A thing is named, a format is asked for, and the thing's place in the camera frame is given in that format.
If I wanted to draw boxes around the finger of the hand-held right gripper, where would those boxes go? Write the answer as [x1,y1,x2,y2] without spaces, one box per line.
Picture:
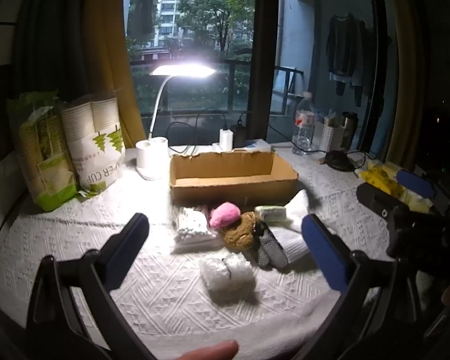
[396,170,436,200]
[356,182,411,226]

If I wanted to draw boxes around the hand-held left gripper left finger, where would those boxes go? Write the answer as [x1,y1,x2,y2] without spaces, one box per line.
[25,212,162,360]

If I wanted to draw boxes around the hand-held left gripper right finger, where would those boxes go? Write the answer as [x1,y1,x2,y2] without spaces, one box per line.
[285,214,425,360]

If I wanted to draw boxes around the white knit sock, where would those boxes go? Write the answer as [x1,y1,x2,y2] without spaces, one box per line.
[270,189,316,266]

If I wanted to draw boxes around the green tissue packet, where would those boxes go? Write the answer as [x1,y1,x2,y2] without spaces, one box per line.
[254,205,288,223]

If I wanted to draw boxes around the clear bag of cotton swabs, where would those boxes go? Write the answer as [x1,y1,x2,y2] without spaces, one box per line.
[171,206,224,253]

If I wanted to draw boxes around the brown plush bear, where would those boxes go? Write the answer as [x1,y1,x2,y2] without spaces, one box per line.
[220,212,258,250]

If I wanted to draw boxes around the clear bag of cotton balls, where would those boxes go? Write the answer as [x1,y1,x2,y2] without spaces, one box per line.
[199,253,257,294]

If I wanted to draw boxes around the pink plush toy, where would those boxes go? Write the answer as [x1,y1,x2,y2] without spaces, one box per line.
[209,202,241,230]

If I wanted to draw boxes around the cardboard box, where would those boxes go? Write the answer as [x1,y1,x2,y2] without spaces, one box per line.
[169,150,299,208]

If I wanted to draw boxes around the person's left hand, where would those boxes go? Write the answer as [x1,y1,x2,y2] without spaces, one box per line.
[171,339,239,360]

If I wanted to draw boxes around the yellow plastic packet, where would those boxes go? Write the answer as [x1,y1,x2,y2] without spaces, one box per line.
[359,160,433,214]

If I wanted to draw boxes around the black round object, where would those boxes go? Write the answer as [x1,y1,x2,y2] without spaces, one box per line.
[320,150,357,172]

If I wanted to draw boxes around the dark metal thermos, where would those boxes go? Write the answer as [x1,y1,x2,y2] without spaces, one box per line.
[339,112,359,153]

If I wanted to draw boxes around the white textured tablecloth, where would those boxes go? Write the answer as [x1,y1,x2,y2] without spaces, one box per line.
[0,143,417,360]

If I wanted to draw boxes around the white perforated holder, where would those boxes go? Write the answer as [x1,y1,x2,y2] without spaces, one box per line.
[318,117,342,153]

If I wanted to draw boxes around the white desk lamp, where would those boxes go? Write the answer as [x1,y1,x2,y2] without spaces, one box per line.
[136,63,216,181]

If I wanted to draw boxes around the tree print paper cup pack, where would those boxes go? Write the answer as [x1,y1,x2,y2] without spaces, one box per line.
[61,94,127,198]

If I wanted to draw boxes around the clear water bottle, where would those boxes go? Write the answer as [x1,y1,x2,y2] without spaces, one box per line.
[292,91,316,156]

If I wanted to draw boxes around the green paper cup pack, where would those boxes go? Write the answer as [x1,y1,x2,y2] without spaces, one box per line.
[6,91,80,213]

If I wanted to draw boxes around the white power strip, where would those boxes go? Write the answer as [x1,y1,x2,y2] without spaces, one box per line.
[212,139,275,154]

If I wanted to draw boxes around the black charger plug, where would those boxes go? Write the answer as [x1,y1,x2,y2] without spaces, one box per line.
[232,122,248,149]

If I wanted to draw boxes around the white charger plug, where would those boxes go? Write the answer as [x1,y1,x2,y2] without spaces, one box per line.
[219,128,234,151]

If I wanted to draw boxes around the dark hanging clothes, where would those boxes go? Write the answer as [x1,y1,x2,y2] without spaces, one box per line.
[325,13,393,108]

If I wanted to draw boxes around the yellow curtain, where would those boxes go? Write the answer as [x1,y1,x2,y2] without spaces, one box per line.
[84,0,138,149]

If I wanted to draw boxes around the black cable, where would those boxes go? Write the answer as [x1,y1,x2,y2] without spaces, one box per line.
[168,113,226,148]

